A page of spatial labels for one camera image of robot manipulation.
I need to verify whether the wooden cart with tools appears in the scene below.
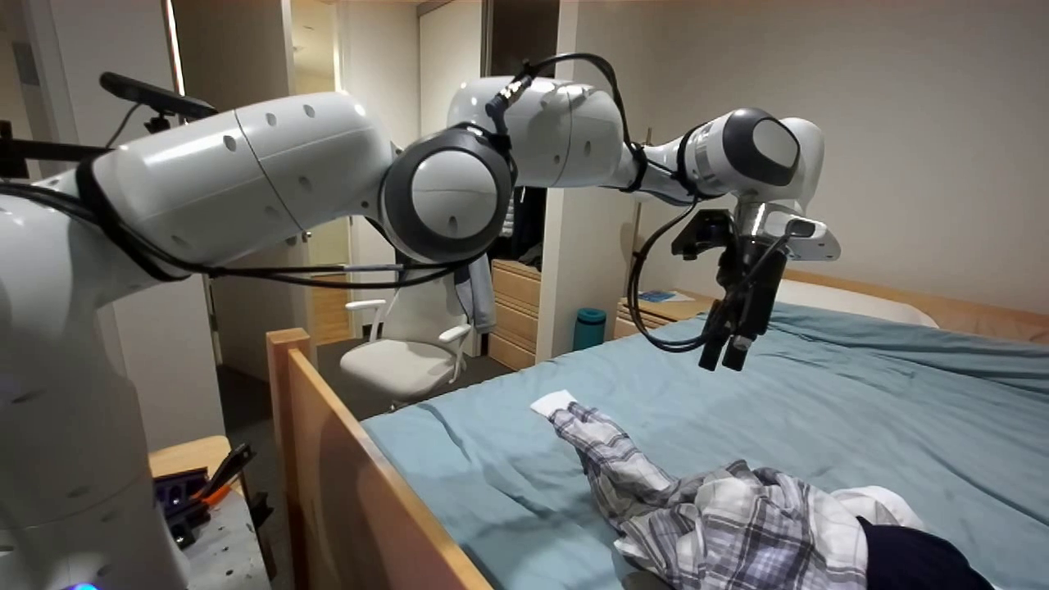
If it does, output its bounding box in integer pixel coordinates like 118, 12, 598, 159
150, 436, 271, 590

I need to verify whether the white office chair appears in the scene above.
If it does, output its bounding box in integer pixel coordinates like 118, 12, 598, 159
337, 256, 495, 399

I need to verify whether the wooden dresser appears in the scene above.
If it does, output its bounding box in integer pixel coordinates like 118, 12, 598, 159
487, 258, 541, 371

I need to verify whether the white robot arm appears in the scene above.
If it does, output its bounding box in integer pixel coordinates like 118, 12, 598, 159
0, 74, 839, 590

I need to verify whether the checked plaid shirt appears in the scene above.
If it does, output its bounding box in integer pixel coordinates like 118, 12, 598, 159
530, 390, 869, 590

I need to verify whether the dark navy cloth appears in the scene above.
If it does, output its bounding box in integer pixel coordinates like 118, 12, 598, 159
861, 522, 993, 590

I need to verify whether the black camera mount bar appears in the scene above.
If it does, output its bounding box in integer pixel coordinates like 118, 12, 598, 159
0, 70, 220, 178

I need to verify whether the wooden nightstand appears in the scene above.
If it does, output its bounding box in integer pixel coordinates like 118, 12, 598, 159
611, 292, 710, 337

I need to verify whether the blue bed sheet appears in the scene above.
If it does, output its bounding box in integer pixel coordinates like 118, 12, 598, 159
367, 306, 1049, 590

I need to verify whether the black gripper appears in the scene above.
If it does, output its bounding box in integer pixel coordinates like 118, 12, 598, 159
672, 209, 787, 371

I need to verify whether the white pillow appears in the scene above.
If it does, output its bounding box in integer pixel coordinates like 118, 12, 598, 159
778, 278, 942, 328

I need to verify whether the white crumpled cloth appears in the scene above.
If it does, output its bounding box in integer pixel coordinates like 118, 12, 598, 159
833, 484, 924, 529

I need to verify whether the teal water bottle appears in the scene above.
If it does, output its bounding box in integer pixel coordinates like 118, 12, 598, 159
574, 309, 608, 351

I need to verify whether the wooden bed frame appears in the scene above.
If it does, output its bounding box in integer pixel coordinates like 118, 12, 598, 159
270, 272, 1049, 590

